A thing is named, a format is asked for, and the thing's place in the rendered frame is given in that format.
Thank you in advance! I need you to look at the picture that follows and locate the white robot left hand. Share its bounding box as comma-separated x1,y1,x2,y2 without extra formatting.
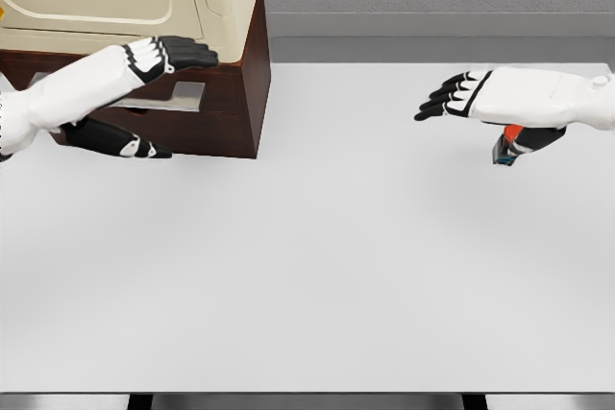
28,36,220,160

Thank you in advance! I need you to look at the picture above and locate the red and grey switch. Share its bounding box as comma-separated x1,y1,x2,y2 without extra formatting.
490,124,526,167

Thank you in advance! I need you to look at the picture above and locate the dark brown wooden cabinet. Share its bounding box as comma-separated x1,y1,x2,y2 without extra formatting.
0,0,273,160

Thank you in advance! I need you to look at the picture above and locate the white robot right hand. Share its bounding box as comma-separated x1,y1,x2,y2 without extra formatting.
413,67,585,156

